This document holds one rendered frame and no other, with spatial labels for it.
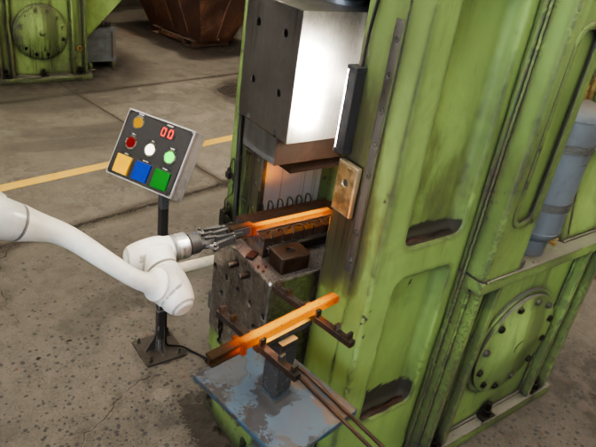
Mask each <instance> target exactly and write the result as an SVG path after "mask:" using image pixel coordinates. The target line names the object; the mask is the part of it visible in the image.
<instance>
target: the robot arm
mask: <svg viewBox="0 0 596 447"><path fill-rule="evenodd" d="M228 226H230V225H227V227H225V225H219V226H212V227H206V228H200V227H199V228H198V232H196V231H192V232H187V233H184V232H179V233H175V234H170V235H168V236H154V237H150V238H146V239H141V240H139V241H137V242H134V243H132V244H130V245H128V246H127V247H125V249H124V251H123V255H122V257H123V260H122V259H121V258H120V257H119V256H117V255H115V254H114V253H112V252H111V251H109V250H108V249H107V248H105V247H103V246H102V245H100V244H99V243H98V242H97V241H96V240H94V239H92V238H91V237H89V236H88V235H86V234H85V233H83V232H82V231H79V230H78V229H76V228H75V227H73V226H71V225H69V224H67V223H64V222H62V221H60V220H58V219H56V218H54V217H51V216H48V215H46V214H44V213H42V212H40V211H38V210H35V209H33V208H31V207H29V206H27V205H25V204H22V203H20V202H17V201H15V200H11V199H9V198H7V197H6V195H5V194H3V193H2V192H0V240H5V241H14V242H26V241H29V242H48V243H52V244H56V245H59V246H61V247H64V248H66V249H68V250H69V251H71V252H73V253H75V254H76V255H79V256H80V257H81V258H82V259H84V260H86V261H87V262H89V263H91V264H93V265H94V266H96V267H98V268H99V269H101V270H102V271H104V272H105V273H107V274H109V275H110V276H112V277H114V278H116V279H117V280H119V281H121V282H122V283H123V284H125V285H127V286H130V287H132V288H134V289H136V290H138V291H141V292H143V293H144V294H145V297H146V298H147V299H148V300H150V301H152V302H155V303H156V304H158V305H159V306H160V307H162V308H163V309H164V310H165V311H166V312H168V314H170V315H172V316H181V315H184V314H185V313H186V312H188V311H189V310H190V309H191V308H192V306H193V303H194V292H193V289H192V285H191V283H190V281H189V279H188V278H187V276H186V274H185V273H184V271H183V269H182V268H181V267H180V266H179V265H178V263H177V262H178V261H181V260H184V259H187V258H189V257H190V256H191V255H195V254H198V253H200V252H201V251H202V250H203V249H209V248H212V249H214V250H213V251H214V252H216V251H217V250H219V249H220V248H223V247H227V246H229V245H230V244H233V243H235V242H236V238H238V237H242V236H245V235H248V234H251V226H249V227H246V228H241V229H237V230H233V231H232V232H230V233H229V227H228Z"/></svg>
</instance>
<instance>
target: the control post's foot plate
mask: <svg viewBox="0 0 596 447"><path fill-rule="evenodd" d="M167 344H176V345H180V344H179V342H178V341H177V340H176V338H175V336H174V335H173V334H172V332H170V330H169V327H168V326H167ZM132 345H133V346H134V349H135V350H136V351H137V353H138V355H139V356H140V357H141V358H142V360H143V361H144V363H145V365H146V366H147V367H153V366H156V365H161V364H166V363H168V362H170V361H172V360H176V359H178V358H181V357H184V356H187V355H188V354H187V352H186V351H185V350H184V349H183V348H182V347H177V346H167V345H166V344H165V338H164V342H163V338H162V337H160V350H157V336H155V334H153V335H150V336H147V337H145V338H141V339H140V338H137V340H134V341H133V342H132Z"/></svg>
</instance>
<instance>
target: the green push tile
mask: <svg viewBox="0 0 596 447"><path fill-rule="evenodd" d="M171 175H172V174H170V173H168V172H166V171H163V170H161V169H156V170H155V171H154V174H153V178H152V181H151V183H150V186H151V187H153V188H156V189H158V190H160V191H163V192H165V191H166V189H167V186H168V184H169V180H170V178H171Z"/></svg>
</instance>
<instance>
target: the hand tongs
mask: <svg viewBox="0 0 596 447"><path fill-rule="evenodd" d="M298 370H300V371H301V372H302V373H304V374H305V375H306V376H307V377H308V378H309V379H310V380H311V381H312V382H313V383H314V384H315V385H316V386H317V387H318V388H320V389H321V390H322V391H323V392H324V393H325V394H326V395H327V396H328V397H329V398H330V399H331V400H332V401H333V402H334V403H335V404H336V405H337V406H338V407H339V408H340V409H341V410H342V411H343V412H344V413H345V414H346V415H347V416H348V417H349V418H351V419H352V420H353V421H354V422H355V423H356V424H357V425H358V426H359V427H360V428H361V429H362V430H363V431H364V432H365V433H366V434H367V435H368V436H369V437H370V438H371V439H372V440H373V441H374V442H375V443H376V444H377V445H378V446H379V447H385V446H384V445H383V444H382V443H381V442H380V441H379V440H378V439H377V438H376V437H375V436H374V435H373V434H372V433H371V432H370V431H369V430H368V429H367V428H366V427H365V426H364V425H363V424H362V423H360V422H359V421H358V420H357V419H356V418H355V417H354V416H353V415H352V414H351V413H350V412H349V411H348V410H347V409H346V408H345V407H344V406H343V405H342V404H341V403H340V402H339V401H337V400H336V399H335V398H334V397H333V396H332V395H331V394H330V393H329V392H328V391H327V390H326V389H325V388H324V387H323V386H322V385H321V384H320V383H319V382H318V381H317V380H315V379H314V378H313V377H312V376H311V375H310V374H309V373H308V372H307V371H306V370H304V369H303V368H302V367H301V366H299V368H298ZM300 381H301V382H302V383H303V384H304V385H305V386H306V387H307V388H308V389H309V390H310V391H311V392H312V393H313V394H314V395H315V396H316V397H317V398H318V399H319V400H320V401H321V402H322V403H323V404H324V405H325V406H326V407H327V408H328V409H329V410H330V411H331V412H332V413H333V414H334V415H335V416H336V417H337V418H338V419H339V420H340V421H341V422H342V423H343V424H344V425H345V426H346V427H347V428H348V429H349V430H350V431H351V432H352V433H353V434H354V435H355V436H356V437H357V438H358V439H359V440H360V441H361V442H362V443H363V444H364V445H365V446H366V447H372V446H371V445H370V444H369V443H368V442H367V441H366V440H365V439H364V438H363V437H362V436H361V435H360V434H359V433H358V432H357V431H356V430H355V429H354V428H353V427H352V426H351V425H350V424H349V423H348V422H347V421H346V420H345V419H344V418H343V417H342V416H341V415H340V414H339V413H338V412H337V411H336V410H335V409H334V408H333V407H332V406H331V405H330V404H329V403H328V402H327V401H326V400H325V399H324V398H323V397H322V396H321V395H320V394H319V393H318V392H317V391H316V390H315V389H314V388H313V387H312V386H311V385H310V384H309V383H308V382H307V381H306V380H305V379H304V378H303V377H302V376H301V377H300Z"/></svg>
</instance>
